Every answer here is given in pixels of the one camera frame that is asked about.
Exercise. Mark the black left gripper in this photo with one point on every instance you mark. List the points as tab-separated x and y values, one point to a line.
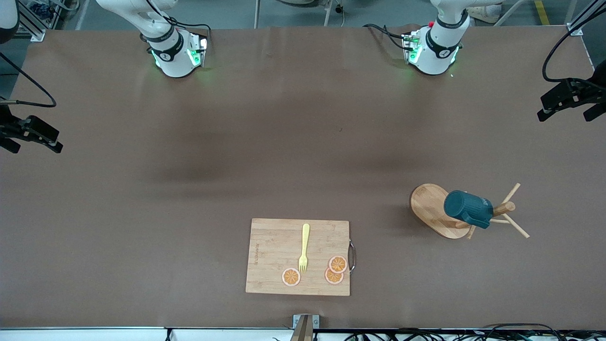
597	87

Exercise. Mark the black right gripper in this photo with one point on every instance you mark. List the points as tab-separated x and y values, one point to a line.
5	124

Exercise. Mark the teal mug yellow inside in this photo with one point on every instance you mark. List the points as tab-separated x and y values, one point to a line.
466	208

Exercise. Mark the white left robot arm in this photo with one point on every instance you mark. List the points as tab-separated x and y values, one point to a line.
438	57

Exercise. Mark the wooden mug tree rack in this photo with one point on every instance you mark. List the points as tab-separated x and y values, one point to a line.
428	203

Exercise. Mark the grey metal stand legs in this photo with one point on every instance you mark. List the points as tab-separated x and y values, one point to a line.
327	12

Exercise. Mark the orange slice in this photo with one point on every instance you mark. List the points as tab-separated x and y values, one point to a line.
331	278
338	264
291	277

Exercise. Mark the yellow plastic fork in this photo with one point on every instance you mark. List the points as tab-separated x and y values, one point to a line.
305	237

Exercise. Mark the aluminium frame profile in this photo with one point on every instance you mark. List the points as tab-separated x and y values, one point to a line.
35	31
575	29

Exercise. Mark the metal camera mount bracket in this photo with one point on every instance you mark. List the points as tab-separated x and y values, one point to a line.
305	322

